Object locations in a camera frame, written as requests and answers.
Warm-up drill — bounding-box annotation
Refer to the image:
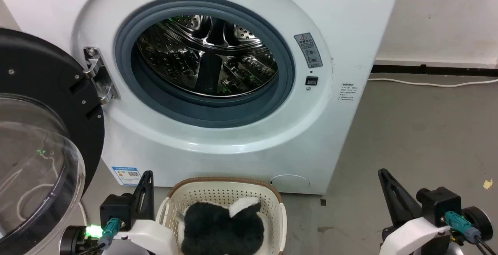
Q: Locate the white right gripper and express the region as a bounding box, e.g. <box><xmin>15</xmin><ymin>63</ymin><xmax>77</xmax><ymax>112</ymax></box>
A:
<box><xmin>378</xmin><ymin>168</ymin><xmax>452</xmax><ymax>255</ymax></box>

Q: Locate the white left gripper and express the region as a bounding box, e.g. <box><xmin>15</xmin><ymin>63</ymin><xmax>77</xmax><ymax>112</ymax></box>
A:
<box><xmin>102</xmin><ymin>171</ymin><xmax>180</xmax><ymax>255</ymax></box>

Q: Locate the white front-load washing machine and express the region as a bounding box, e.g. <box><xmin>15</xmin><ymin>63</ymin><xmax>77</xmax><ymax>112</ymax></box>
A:
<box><xmin>0</xmin><ymin>0</ymin><xmax>401</xmax><ymax>196</ymax></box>

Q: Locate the blue energy label sticker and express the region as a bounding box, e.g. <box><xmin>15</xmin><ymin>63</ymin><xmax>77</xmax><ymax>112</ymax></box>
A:
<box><xmin>112</xmin><ymin>166</ymin><xmax>141</xmax><ymax>186</ymax></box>

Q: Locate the cream plastic laundry basket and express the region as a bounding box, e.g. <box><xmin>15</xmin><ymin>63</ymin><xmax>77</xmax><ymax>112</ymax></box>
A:
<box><xmin>156</xmin><ymin>177</ymin><xmax>288</xmax><ymax>255</ymax></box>

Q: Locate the black and white plush toy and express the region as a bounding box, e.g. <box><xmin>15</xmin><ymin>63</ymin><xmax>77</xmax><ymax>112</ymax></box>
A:
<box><xmin>177</xmin><ymin>197</ymin><xmax>266</xmax><ymax>255</ymax></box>

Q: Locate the round white filter cover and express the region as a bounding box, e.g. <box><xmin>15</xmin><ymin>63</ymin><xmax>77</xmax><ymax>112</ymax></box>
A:
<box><xmin>270</xmin><ymin>174</ymin><xmax>310</xmax><ymax>194</ymax></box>

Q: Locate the small printed text sticker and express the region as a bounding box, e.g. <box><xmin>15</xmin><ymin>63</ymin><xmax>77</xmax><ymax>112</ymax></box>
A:
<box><xmin>338</xmin><ymin>83</ymin><xmax>356</xmax><ymax>102</ymax></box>

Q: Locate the chrome door hinge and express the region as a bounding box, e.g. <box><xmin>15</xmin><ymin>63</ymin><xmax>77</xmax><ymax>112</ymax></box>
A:
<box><xmin>84</xmin><ymin>46</ymin><xmax>120</xmax><ymax>105</ymax></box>

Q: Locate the black baseboard strip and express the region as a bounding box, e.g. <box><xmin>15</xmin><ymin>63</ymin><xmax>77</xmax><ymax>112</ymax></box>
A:
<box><xmin>372</xmin><ymin>64</ymin><xmax>498</xmax><ymax>78</ymax></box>

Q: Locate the grey rubber door gasket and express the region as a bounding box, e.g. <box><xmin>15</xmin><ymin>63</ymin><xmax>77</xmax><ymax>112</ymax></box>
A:
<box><xmin>114</xmin><ymin>0</ymin><xmax>295</xmax><ymax>128</ymax></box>

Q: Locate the stainless steel washer drum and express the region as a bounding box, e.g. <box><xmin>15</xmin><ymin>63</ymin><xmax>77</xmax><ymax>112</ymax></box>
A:
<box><xmin>134</xmin><ymin>14</ymin><xmax>279</xmax><ymax>98</ymax></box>

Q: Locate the black washer door with glass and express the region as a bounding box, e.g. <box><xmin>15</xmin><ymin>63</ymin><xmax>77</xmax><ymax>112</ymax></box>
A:
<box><xmin>0</xmin><ymin>28</ymin><xmax>105</xmax><ymax>255</ymax></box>

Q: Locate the grey warning label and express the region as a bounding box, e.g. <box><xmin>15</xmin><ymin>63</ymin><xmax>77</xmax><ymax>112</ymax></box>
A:
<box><xmin>294</xmin><ymin>33</ymin><xmax>323</xmax><ymax>69</ymax></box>

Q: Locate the teal-plug left gripper cable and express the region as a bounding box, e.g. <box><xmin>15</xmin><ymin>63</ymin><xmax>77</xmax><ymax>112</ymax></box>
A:
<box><xmin>78</xmin><ymin>217</ymin><xmax>126</xmax><ymax>255</ymax></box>

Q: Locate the teal-plug gripper cable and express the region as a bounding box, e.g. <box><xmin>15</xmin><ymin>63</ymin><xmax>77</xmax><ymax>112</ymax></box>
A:
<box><xmin>441</xmin><ymin>210</ymin><xmax>498</xmax><ymax>255</ymax></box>
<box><xmin>78</xmin><ymin>217</ymin><xmax>126</xmax><ymax>255</ymax></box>

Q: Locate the white cable below washer door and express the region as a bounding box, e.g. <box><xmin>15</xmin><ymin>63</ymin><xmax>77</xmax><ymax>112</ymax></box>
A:
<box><xmin>78</xmin><ymin>201</ymin><xmax>88</xmax><ymax>227</ymax></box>

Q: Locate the teal-plug right gripper cable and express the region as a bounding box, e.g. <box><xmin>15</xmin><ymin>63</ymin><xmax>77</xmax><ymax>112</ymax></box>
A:
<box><xmin>441</xmin><ymin>210</ymin><xmax>498</xmax><ymax>255</ymax></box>

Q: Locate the white floor cable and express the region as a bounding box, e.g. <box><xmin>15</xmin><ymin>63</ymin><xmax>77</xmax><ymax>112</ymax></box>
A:
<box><xmin>368</xmin><ymin>77</ymin><xmax>498</xmax><ymax>88</ymax></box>

